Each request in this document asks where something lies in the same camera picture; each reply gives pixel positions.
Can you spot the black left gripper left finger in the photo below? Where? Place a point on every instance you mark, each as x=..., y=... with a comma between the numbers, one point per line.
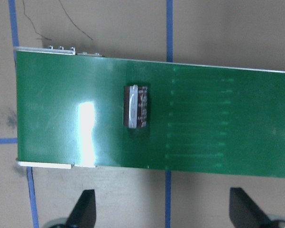
x=83, y=214

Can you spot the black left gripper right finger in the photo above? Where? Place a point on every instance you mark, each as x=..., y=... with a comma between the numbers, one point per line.
x=245, y=213

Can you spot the dark brown cylindrical capacitor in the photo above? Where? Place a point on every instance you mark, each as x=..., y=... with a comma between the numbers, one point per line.
x=135, y=106

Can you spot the green conveyor belt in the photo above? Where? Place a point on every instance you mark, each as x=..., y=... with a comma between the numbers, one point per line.
x=209, y=119

